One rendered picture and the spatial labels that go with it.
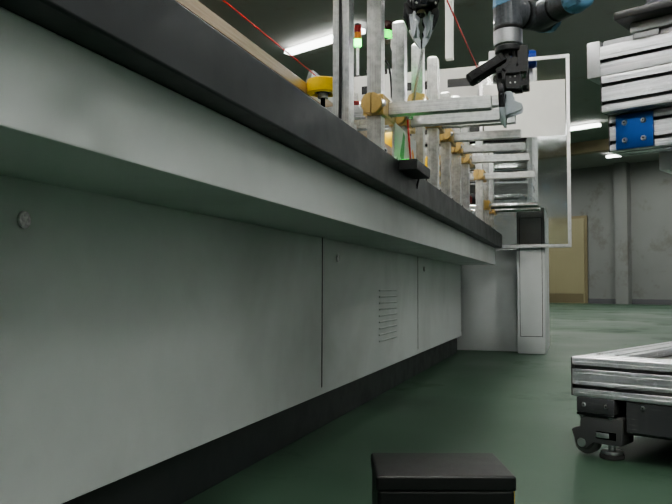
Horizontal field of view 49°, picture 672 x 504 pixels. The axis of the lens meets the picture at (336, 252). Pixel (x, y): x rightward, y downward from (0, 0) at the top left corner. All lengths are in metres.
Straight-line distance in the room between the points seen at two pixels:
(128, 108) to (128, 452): 0.58
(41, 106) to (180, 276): 0.64
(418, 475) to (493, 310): 3.56
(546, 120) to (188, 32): 3.80
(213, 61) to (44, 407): 0.49
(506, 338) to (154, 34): 3.99
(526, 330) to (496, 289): 0.33
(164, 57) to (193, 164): 0.17
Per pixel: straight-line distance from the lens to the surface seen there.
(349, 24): 1.57
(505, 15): 2.07
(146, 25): 0.80
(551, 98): 4.59
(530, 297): 4.48
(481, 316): 4.64
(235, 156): 1.04
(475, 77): 2.04
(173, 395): 1.30
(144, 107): 0.85
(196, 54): 0.89
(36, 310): 1.01
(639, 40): 1.95
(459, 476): 1.11
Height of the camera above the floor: 0.39
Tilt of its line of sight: 3 degrees up
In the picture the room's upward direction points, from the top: straight up
